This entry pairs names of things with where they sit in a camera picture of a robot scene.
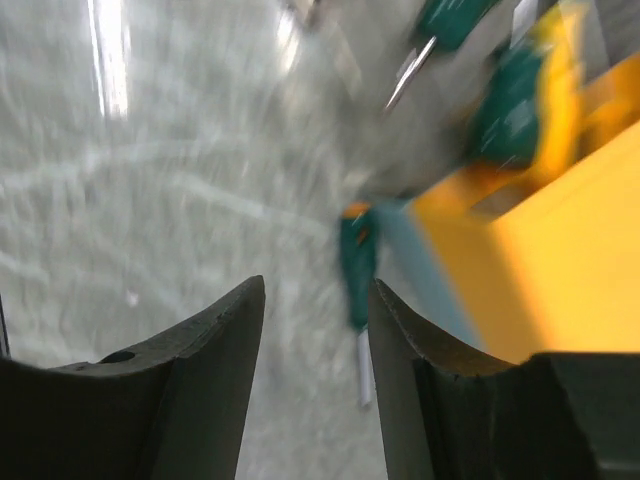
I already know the dark green screwdriver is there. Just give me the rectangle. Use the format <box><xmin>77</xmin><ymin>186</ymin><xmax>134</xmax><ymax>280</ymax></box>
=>
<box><xmin>383</xmin><ymin>0</ymin><xmax>498</xmax><ymax>113</ymax></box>

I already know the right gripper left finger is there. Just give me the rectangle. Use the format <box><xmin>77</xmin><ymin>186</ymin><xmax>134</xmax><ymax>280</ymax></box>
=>
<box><xmin>1</xmin><ymin>275</ymin><xmax>264</xmax><ymax>479</ymax></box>

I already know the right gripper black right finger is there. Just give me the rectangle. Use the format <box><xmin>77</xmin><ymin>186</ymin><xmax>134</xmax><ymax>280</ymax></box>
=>
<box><xmin>369</xmin><ymin>280</ymin><xmax>639</xmax><ymax>479</ymax></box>

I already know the green orange stubby screwdriver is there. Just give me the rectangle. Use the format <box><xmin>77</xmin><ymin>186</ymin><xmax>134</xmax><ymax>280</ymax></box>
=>
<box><xmin>339</xmin><ymin>202</ymin><xmax>378</xmax><ymax>408</ymax></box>

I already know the yellow drawer cabinet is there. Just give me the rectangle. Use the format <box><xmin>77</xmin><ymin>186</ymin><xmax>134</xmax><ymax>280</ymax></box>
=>
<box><xmin>374</xmin><ymin>54</ymin><xmax>640</xmax><ymax>366</ymax></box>

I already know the yellow screwdriver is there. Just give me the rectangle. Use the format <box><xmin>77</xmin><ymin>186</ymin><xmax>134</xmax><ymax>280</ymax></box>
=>
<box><xmin>528</xmin><ymin>1</ymin><xmax>588</xmax><ymax>184</ymax></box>

